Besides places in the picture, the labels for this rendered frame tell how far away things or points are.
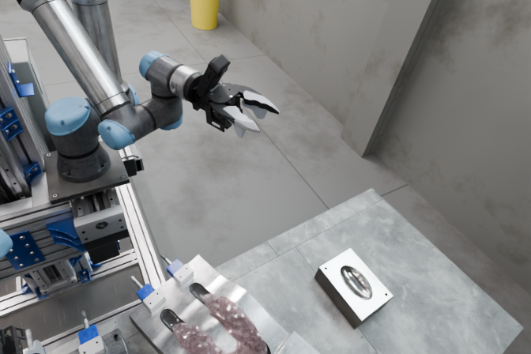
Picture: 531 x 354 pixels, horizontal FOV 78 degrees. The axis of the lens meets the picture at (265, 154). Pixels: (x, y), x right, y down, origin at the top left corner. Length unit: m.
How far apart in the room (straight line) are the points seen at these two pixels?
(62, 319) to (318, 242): 1.21
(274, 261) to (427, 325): 0.53
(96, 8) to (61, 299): 1.38
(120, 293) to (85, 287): 0.17
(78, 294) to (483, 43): 2.60
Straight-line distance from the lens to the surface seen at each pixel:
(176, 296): 1.10
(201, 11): 4.78
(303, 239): 1.30
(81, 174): 1.15
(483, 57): 2.46
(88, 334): 1.05
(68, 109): 1.07
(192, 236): 2.22
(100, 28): 1.00
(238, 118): 0.67
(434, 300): 1.37
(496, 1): 2.43
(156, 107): 0.86
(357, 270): 1.21
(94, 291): 1.90
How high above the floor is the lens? 1.85
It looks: 42 degrees down
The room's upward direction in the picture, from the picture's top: 10 degrees clockwise
